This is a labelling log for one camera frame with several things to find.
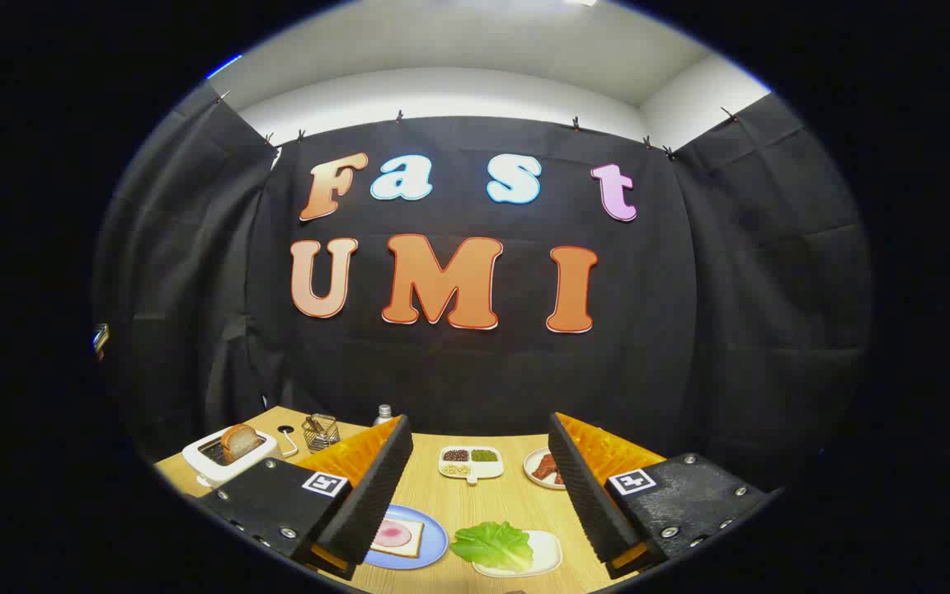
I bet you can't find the toasted bread slice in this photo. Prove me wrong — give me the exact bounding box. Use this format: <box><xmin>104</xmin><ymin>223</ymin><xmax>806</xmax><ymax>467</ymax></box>
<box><xmin>221</xmin><ymin>424</ymin><xmax>264</xmax><ymax>464</ymax></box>

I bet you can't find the green lettuce leaf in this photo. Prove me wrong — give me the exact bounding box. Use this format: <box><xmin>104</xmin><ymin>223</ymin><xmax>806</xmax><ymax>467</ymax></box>
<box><xmin>450</xmin><ymin>521</ymin><xmax>534</xmax><ymax>572</ymax></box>

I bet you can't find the white sandwich bread slice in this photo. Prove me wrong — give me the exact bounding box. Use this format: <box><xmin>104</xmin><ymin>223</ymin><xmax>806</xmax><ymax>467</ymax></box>
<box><xmin>369</xmin><ymin>518</ymin><xmax>425</xmax><ymax>559</ymax></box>

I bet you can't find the blue plate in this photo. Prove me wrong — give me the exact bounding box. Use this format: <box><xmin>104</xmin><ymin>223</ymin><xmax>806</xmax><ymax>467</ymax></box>
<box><xmin>362</xmin><ymin>504</ymin><xmax>449</xmax><ymax>570</ymax></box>

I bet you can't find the white square plate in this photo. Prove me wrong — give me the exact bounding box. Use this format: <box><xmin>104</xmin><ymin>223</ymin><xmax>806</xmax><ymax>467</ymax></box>
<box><xmin>473</xmin><ymin>530</ymin><xmax>563</xmax><ymax>578</ymax></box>

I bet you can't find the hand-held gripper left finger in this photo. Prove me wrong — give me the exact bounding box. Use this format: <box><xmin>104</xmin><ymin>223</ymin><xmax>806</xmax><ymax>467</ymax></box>
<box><xmin>197</xmin><ymin>415</ymin><xmax>414</xmax><ymax>581</ymax></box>

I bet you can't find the white divided dish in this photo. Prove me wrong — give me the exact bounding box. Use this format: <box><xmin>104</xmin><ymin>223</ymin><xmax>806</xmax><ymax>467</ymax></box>
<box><xmin>438</xmin><ymin>445</ymin><xmax>505</xmax><ymax>485</ymax></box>

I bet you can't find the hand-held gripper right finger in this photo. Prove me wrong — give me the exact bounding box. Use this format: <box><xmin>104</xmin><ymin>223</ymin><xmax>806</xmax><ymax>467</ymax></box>
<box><xmin>548</xmin><ymin>412</ymin><xmax>781</xmax><ymax>580</ymax></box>

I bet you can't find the white toaster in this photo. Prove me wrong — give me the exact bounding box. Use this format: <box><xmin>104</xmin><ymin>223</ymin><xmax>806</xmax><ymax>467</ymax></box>
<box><xmin>182</xmin><ymin>425</ymin><xmax>280</xmax><ymax>488</ymax></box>

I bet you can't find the white round plate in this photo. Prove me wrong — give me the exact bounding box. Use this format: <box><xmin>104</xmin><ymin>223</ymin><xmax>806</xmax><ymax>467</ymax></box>
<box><xmin>523</xmin><ymin>447</ymin><xmax>568</xmax><ymax>491</ymax></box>

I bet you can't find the wire utensil basket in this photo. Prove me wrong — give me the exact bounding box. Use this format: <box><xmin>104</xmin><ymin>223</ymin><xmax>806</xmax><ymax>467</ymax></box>
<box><xmin>302</xmin><ymin>413</ymin><xmax>341</xmax><ymax>453</ymax></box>

